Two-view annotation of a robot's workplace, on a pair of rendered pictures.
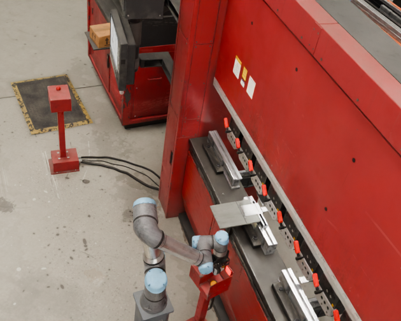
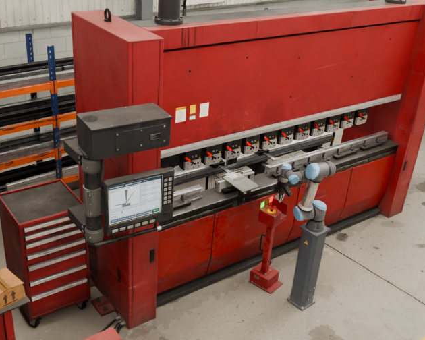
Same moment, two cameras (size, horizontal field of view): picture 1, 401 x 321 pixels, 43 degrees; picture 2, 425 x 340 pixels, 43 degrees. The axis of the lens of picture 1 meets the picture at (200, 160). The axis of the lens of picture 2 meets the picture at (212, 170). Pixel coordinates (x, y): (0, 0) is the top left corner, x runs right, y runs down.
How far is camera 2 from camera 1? 4.75 m
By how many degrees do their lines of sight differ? 80
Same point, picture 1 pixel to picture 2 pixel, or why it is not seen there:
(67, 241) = not seen: outside the picture
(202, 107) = not seen: hidden behind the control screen
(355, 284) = (316, 103)
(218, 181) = (197, 204)
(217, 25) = not seen: hidden behind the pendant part
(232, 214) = (243, 183)
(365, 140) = (302, 44)
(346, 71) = (286, 25)
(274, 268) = (261, 178)
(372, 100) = (303, 23)
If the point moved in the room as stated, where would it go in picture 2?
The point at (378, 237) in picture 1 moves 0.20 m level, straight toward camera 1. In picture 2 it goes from (320, 71) to (343, 75)
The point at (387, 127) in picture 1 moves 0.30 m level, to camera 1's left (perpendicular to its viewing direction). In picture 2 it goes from (314, 26) to (327, 36)
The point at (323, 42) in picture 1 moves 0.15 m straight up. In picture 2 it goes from (266, 25) to (269, 5)
